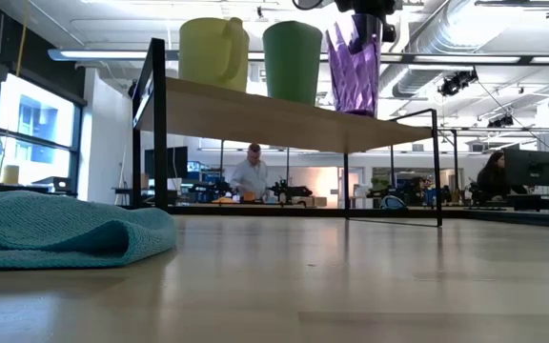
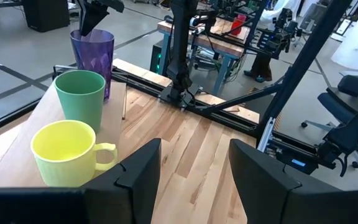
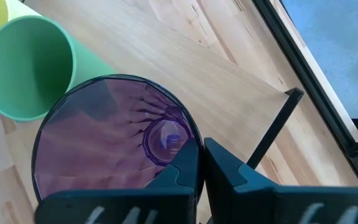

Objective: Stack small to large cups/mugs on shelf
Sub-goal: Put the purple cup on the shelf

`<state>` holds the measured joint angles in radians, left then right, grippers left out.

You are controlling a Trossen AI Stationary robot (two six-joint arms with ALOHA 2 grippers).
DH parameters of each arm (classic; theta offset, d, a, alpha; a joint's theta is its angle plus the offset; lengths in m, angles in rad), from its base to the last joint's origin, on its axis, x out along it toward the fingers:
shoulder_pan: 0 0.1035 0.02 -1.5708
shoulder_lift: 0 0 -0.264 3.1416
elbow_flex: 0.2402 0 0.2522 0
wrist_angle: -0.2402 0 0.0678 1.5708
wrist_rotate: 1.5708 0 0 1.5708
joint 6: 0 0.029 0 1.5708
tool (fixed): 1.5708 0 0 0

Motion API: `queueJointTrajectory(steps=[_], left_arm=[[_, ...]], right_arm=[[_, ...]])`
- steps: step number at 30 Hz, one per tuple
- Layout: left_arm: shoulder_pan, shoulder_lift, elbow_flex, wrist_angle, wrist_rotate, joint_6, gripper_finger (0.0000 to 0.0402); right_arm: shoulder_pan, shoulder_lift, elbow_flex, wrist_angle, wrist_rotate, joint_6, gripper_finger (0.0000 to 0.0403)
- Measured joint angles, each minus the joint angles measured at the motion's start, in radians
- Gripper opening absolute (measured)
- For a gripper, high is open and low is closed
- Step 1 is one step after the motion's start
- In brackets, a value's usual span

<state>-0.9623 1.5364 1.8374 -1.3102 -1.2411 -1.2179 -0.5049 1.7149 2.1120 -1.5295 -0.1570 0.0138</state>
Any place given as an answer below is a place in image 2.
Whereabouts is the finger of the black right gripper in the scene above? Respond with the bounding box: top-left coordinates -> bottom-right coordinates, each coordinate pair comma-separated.
78,0 -> 110,37

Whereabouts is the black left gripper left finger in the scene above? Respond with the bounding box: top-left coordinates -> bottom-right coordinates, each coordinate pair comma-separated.
82,138 -> 162,224

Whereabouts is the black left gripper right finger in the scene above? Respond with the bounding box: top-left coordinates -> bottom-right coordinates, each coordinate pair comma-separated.
228,139 -> 338,224

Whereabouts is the purple faceted tumbler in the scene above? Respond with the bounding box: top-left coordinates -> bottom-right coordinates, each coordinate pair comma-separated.
70,29 -> 116,101

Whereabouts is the yellow mug with handle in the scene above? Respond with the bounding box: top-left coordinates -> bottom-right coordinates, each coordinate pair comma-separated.
30,119 -> 118,188

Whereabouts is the green plastic cup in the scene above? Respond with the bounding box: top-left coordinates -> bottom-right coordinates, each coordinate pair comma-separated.
53,70 -> 106,134

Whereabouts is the black speaker box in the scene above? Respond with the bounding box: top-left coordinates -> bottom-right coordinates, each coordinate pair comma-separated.
22,0 -> 70,33

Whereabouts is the black control box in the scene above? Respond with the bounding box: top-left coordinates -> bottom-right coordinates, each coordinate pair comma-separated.
275,146 -> 319,175

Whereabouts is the background wooden workbench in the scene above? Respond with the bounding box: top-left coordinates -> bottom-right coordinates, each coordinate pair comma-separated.
157,17 -> 251,94

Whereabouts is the dark office chair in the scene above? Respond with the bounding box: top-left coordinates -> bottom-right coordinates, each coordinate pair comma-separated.
301,74 -> 358,169

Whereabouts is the person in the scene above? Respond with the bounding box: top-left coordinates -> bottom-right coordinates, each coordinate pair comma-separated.
243,52 -> 273,83

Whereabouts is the red cup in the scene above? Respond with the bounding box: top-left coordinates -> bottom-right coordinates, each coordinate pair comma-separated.
230,14 -> 247,36

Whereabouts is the aluminium profile rail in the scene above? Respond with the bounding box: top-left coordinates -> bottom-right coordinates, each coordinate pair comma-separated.
257,117 -> 276,153

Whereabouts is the black rig frame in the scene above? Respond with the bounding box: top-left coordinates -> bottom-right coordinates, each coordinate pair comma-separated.
53,0 -> 352,156

